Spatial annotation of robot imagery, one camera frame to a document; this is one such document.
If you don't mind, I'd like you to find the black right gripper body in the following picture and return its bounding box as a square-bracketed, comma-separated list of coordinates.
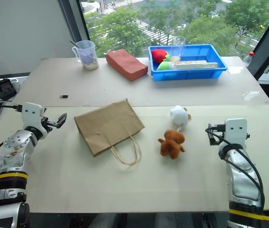
[213, 123, 226, 144]

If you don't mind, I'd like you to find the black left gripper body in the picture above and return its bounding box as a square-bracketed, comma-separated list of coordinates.
[40, 115, 55, 134]

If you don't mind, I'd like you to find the brown paper bag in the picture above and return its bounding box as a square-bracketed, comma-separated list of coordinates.
[74, 98, 146, 167]

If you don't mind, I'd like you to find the white plush toy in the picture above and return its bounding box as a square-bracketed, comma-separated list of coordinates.
[170, 104, 192, 132]

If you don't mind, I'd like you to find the brown plush toy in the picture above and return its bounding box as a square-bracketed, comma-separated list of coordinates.
[157, 129, 186, 160]

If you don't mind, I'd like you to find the black charger box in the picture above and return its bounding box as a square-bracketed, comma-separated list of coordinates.
[0, 78, 18, 101]

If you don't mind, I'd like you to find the blue plastic bin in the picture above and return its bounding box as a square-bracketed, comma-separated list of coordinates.
[147, 44, 229, 82]

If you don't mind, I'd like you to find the white long flat box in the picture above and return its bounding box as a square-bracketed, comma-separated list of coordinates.
[174, 60, 219, 70]

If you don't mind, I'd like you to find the clear plastic measuring jug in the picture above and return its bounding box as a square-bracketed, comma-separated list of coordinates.
[71, 40, 100, 70]

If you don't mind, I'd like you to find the stirring stick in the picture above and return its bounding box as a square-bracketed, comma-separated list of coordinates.
[69, 39, 95, 60]

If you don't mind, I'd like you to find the green plush toy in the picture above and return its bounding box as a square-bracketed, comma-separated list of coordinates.
[156, 61, 174, 71]

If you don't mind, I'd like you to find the plastic bottle with red cap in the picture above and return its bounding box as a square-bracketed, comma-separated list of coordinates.
[242, 51, 255, 67]

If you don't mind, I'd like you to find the red-brown brick block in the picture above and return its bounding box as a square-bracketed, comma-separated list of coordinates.
[105, 49, 149, 82]

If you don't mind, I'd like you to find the clear plastic cup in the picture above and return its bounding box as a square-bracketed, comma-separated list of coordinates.
[171, 35, 187, 65]

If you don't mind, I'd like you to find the red strawberry plush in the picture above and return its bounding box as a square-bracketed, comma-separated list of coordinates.
[151, 48, 172, 65]

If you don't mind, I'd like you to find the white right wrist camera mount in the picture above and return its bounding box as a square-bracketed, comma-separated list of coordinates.
[224, 118, 248, 146]

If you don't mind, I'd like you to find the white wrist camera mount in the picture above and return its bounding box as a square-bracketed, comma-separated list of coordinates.
[21, 102, 46, 131]
[224, 118, 248, 146]

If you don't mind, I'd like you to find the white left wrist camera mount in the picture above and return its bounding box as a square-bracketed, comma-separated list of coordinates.
[21, 102, 46, 131]

